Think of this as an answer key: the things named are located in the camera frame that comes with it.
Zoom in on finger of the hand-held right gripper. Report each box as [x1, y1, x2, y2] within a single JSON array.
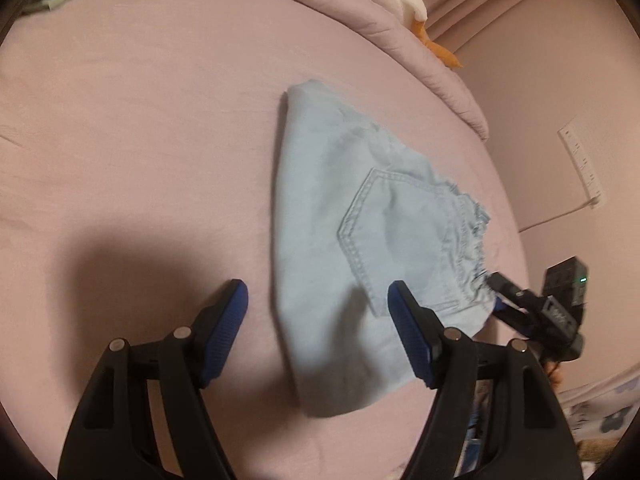
[[492, 297, 538, 342], [486, 271, 532, 301]]

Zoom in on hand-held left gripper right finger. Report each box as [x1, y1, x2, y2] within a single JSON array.
[[387, 280, 584, 480]]

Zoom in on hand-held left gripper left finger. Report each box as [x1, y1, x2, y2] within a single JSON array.
[[57, 279, 249, 480]]

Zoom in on light blue strawberry pants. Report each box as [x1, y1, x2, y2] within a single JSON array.
[[272, 79, 499, 419]]

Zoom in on printed grey cloth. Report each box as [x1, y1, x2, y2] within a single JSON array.
[[554, 374, 638, 443]]

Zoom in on white power strip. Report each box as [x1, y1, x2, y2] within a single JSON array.
[[558, 114, 607, 209]]

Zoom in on pink bed sheet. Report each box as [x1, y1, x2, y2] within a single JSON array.
[[0, 0, 532, 480]]

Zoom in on pink quilt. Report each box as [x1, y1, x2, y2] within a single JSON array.
[[122, 0, 490, 142]]

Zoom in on white wall cable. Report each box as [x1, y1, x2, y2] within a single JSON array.
[[519, 201, 598, 234]]

